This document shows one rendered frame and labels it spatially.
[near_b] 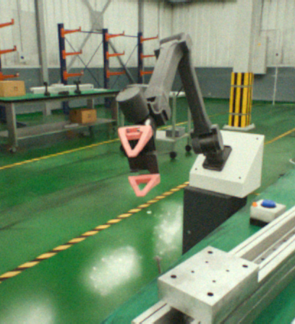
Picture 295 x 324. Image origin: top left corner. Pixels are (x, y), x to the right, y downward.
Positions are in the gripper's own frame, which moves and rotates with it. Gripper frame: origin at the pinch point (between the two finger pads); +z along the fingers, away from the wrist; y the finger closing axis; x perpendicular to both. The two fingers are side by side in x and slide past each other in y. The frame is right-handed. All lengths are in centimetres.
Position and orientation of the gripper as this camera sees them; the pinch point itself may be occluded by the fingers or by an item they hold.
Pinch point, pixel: (137, 174)
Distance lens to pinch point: 72.3
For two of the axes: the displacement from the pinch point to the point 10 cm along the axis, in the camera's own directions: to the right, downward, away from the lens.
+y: -1.5, -8.2, -5.5
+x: 9.9, -0.8, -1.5
